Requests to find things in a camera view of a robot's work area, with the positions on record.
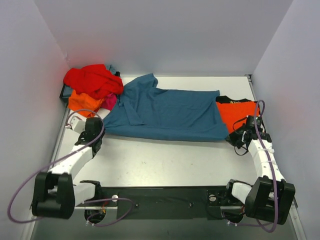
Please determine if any teal blue t shirt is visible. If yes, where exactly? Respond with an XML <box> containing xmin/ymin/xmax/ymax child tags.
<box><xmin>103</xmin><ymin>73</ymin><xmax>229</xmax><ymax>142</ymax></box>

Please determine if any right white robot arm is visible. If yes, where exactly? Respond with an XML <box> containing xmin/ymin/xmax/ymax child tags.
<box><xmin>223</xmin><ymin>115</ymin><xmax>296</xmax><ymax>225</ymax></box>

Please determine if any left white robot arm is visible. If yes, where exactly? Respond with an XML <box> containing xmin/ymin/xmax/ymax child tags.
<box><xmin>31</xmin><ymin>117</ymin><xmax>105</xmax><ymax>219</ymax></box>

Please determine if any folded orange t shirt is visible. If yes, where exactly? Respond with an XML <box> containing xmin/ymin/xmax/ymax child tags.
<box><xmin>216</xmin><ymin>101</ymin><xmax>256</xmax><ymax>134</ymax></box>

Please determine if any folded black t shirt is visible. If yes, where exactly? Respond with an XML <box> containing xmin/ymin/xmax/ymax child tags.
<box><xmin>215</xmin><ymin>95</ymin><xmax>263</xmax><ymax>136</ymax></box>

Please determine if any pink t shirt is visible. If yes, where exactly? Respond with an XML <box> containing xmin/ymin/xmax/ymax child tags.
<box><xmin>100</xmin><ymin>93</ymin><xmax>117</xmax><ymax>111</ymax></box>

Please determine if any orange crumpled t shirt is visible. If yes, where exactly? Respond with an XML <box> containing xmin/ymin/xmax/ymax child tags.
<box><xmin>68</xmin><ymin>90</ymin><xmax>105</xmax><ymax>118</ymax></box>

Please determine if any red t shirt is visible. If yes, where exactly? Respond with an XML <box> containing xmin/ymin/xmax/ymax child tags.
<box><xmin>63</xmin><ymin>64</ymin><xmax>124</xmax><ymax>100</ymax></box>

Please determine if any light blue t shirt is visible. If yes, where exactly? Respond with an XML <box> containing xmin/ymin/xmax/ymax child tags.
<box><xmin>105</xmin><ymin>64</ymin><xmax>117</xmax><ymax>75</ymax></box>

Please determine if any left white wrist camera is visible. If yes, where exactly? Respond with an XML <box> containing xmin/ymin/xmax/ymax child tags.
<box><xmin>65</xmin><ymin>116</ymin><xmax>86</xmax><ymax>134</ymax></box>

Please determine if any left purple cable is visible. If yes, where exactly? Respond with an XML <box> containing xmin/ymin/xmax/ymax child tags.
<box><xmin>6</xmin><ymin>108</ymin><xmax>134</xmax><ymax>228</ymax></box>

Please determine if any purple cable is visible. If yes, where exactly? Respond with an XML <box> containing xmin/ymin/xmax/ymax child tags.
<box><xmin>226</xmin><ymin>99</ymin><xmax>280</xmax><ymax>233</ymax></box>
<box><xmin>6</xmin><ymin>108</ymin><xmax>134</xmax><ymax>228</ymax></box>

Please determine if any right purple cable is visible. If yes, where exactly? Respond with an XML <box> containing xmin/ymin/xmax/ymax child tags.
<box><xmin>226</xmin><ymin>99</ymin><xmax>280</xmax><ymax>233</ymax></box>

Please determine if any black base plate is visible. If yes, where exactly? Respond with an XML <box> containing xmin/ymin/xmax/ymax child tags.
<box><xmin>81</xmin><ymin>186</ymin><xmax>245</xmax><ymax>222</ymax></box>

